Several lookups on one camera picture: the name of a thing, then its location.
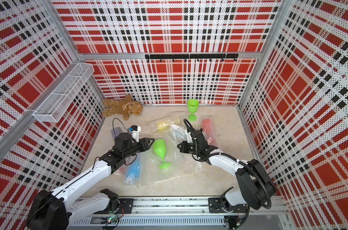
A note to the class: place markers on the black hook rail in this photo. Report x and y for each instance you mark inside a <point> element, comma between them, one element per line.
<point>190,56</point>

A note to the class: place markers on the white wire mesh basket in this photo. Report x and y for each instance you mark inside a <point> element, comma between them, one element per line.
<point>57,102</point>

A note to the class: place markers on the red glass in bubble wrap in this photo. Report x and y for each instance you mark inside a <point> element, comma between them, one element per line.
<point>209,131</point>

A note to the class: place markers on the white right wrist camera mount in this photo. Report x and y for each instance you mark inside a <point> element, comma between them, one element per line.
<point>195,134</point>

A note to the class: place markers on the pink glass in bubble wrap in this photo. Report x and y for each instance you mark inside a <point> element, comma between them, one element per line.
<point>122,171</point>

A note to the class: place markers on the blue glass in bubble wrap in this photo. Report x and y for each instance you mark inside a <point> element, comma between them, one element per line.
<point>133,173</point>

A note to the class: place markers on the purple glass in bubble wrap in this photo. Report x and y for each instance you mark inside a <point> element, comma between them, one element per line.
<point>115,132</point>

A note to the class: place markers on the green circuit board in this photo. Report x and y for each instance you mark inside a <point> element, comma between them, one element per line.
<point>109,221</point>

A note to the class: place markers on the green wine glass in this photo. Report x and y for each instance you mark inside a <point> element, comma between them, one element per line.
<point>159,147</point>
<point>192,106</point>

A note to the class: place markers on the brown teddy bear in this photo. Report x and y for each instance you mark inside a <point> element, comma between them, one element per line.
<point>127,107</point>

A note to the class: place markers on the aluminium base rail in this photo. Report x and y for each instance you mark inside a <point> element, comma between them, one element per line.
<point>190,211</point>

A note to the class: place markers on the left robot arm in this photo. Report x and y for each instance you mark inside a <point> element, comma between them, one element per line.
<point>59,209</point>

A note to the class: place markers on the yellow glass in bubble wrap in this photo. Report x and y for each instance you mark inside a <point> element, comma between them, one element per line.
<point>163,124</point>

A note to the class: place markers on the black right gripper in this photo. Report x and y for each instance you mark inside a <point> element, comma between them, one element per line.
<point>183,150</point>

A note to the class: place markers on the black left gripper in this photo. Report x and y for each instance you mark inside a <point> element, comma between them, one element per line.
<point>144,144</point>

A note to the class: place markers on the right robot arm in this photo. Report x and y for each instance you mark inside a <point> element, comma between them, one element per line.
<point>255,185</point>

